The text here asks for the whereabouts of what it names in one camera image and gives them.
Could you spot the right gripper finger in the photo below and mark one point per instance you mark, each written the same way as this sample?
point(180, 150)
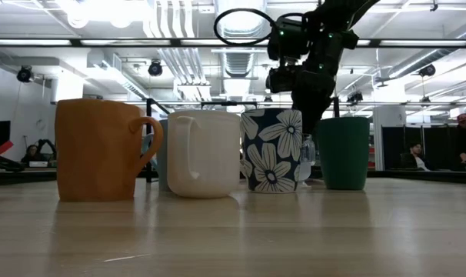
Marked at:
point(311, 113)

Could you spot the clear glass mug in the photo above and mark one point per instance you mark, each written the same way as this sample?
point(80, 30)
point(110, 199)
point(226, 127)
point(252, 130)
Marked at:
point(308, 154)

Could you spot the navy white floral mug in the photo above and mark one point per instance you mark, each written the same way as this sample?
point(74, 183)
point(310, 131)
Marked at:
point(271, 154)

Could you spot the plain white mug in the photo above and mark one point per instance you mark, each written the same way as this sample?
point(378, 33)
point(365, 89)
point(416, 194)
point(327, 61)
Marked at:
point(217, 154)

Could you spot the orange ceramic mug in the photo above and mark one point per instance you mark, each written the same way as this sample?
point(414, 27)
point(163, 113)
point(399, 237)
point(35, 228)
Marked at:
point(94, 154)

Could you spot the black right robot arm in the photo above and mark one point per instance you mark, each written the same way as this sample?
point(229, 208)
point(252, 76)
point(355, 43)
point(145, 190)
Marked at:
point(333, 15)

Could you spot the black ceiling spotlight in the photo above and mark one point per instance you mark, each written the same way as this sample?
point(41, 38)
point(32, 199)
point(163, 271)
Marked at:
point(427, 70)
point(24, 74)
point(355, 97)
point(155, 68)

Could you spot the dark green cup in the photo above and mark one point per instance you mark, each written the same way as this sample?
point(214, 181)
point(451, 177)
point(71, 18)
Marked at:
point(344, 154)

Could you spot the black room divider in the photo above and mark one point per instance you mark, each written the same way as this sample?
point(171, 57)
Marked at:
point(394, 146)

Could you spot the light blue mug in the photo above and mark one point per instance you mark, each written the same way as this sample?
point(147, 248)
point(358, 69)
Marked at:
point(163, 154)

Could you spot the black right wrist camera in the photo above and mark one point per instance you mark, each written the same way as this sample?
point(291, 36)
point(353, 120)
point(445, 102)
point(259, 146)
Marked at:
point(283, 79)

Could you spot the silver ventilation duct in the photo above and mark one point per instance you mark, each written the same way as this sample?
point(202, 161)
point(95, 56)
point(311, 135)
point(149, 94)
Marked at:
point(238, 61)

